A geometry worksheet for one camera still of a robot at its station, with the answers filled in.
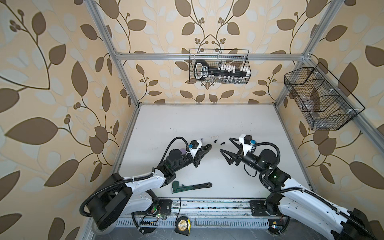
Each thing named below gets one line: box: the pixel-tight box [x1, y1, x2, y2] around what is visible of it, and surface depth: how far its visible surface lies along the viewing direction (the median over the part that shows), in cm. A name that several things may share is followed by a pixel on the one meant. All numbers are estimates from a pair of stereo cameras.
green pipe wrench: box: [171, 181, 213, 194], surface depth 82 cm
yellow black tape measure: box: [174, 216, 192, 236], surface depth 69 cm
